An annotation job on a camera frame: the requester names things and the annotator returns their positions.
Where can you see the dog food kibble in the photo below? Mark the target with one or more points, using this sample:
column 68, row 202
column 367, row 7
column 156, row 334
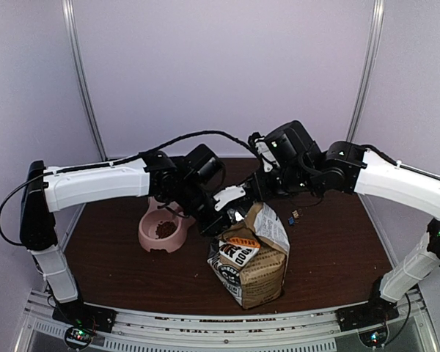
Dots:
column 165, row 229

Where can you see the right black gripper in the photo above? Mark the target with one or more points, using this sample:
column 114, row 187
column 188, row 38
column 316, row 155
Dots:
column 262, row 189

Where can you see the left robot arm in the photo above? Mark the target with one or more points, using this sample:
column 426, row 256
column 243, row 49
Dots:
column 149, row 174

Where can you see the left aluminium frame post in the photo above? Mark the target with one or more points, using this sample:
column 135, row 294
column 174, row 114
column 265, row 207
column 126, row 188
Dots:
column 72, row 32

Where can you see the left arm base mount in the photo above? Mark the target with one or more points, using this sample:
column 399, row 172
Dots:
column 85, row 321

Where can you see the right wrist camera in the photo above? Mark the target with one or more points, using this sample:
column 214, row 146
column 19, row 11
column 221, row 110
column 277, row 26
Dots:
column 257, row 143

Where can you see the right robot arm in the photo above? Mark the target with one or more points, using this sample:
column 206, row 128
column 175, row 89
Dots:
column 293, row 163

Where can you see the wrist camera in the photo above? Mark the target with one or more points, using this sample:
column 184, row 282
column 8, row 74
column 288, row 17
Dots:
column 226, row 195
column 257, row 143

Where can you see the right aluminium frame post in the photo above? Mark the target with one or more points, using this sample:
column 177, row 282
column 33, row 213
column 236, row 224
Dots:
column 374, row 39

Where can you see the dog food bag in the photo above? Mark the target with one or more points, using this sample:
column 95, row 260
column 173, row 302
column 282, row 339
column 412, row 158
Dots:
column 250, row 258

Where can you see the pink double pet bowl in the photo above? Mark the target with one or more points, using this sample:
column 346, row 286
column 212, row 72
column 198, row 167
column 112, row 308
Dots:
column 155, row 214

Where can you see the front aluminium rail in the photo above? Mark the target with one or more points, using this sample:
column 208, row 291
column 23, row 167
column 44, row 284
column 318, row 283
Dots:
column 312, row 330

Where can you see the aluminium frame post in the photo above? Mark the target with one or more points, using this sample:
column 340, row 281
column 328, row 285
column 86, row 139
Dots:
column 72, row 32
column 374, row 39

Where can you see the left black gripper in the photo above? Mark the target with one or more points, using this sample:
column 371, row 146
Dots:
column 213, row 229

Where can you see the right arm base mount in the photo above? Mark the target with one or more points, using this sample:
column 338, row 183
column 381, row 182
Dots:
column 369, row 318

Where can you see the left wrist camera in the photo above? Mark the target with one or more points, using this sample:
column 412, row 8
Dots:
column 226, row 195

